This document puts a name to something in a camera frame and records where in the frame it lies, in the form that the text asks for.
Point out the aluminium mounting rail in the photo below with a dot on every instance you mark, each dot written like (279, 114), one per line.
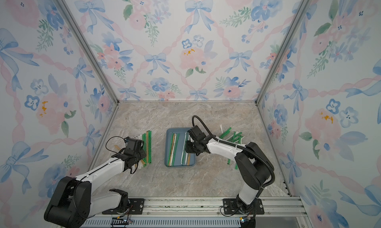
(203, 212)

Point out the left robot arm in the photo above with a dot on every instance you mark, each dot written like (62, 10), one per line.
(73, 202)

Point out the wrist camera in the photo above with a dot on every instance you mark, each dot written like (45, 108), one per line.
(195, 132)
(127, 140)

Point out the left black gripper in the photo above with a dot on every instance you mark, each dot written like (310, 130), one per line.
(143, 153)

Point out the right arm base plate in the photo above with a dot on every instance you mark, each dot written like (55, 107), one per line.
(234, 206)

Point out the blue plastic storage tray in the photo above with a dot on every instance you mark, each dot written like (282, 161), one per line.
(182, 132)

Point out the brown paper straw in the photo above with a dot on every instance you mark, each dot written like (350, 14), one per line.
(172, 149)
(188, 159)

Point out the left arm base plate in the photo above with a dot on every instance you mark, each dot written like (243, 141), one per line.
(131, 206)

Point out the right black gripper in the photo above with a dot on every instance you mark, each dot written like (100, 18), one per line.
(187, 147)

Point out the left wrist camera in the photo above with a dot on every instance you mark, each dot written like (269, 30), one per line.
(127, 140)

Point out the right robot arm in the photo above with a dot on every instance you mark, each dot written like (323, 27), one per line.
(255, 168)

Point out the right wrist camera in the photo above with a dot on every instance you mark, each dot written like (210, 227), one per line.
(195, 132)

